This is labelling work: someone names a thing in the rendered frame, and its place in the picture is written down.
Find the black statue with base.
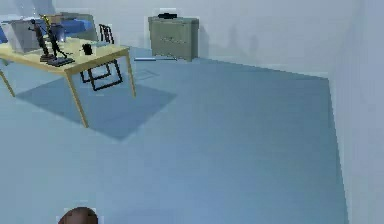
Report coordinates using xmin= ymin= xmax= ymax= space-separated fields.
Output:
xmin=28 ymin=18 xmax=55 ymax=63

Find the black chair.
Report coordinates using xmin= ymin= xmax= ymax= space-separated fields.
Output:
xmin=79 ymin=23 xmax=124 ymax=92

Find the grey-green chest of drawers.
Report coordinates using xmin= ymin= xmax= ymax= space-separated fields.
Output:
xmin=148 ymin=15 xmax=200 ymax=63

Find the black and yellow statue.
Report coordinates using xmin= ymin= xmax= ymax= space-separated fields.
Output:
xmin=39 ymin=13 xmax=76 ymax=68

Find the grey box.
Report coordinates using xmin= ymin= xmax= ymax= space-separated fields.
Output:
xmin=0 ymin=18 xmax=43 ymax=55

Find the yellow wooden table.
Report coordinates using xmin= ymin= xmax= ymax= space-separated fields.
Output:
xmin=0 ymin=37 xmax=137 ymax=129

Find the brown basketball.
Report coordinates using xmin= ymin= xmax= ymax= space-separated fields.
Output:
xmin=57 ymin=206 xmax=100 ymax=224

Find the dark blue cup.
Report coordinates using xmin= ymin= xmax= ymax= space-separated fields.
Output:
xmin=50 ymin=23 xmax=67 ymax=43

